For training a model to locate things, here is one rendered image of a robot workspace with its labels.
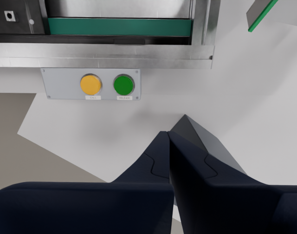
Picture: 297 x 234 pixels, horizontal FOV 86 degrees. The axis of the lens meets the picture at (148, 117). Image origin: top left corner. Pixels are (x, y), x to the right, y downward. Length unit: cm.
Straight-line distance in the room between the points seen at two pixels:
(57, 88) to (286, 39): 56
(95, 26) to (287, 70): 50
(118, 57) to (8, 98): 152
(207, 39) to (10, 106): 168
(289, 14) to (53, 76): 45
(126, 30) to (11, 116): 161
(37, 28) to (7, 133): 165
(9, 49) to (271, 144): 74
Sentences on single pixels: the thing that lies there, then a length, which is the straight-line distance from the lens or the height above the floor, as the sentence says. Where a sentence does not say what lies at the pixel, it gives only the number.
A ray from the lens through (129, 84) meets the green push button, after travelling 34.
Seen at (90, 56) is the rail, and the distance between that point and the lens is 37.
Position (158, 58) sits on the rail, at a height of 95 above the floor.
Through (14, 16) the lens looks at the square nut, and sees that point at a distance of 41.
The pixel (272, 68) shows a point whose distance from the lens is 55.
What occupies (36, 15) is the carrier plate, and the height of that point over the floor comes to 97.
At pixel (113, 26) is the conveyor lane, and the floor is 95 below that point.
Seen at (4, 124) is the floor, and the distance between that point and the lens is 194.
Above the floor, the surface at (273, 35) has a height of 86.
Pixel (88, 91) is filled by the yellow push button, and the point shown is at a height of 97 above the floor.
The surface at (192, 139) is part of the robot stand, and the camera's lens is 37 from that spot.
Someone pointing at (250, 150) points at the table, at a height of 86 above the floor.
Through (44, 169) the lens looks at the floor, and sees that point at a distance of 201.
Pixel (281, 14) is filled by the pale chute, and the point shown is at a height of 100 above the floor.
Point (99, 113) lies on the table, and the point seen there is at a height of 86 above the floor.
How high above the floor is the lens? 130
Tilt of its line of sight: 68 degrees down
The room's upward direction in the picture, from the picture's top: 180 degrees counter-clockwise
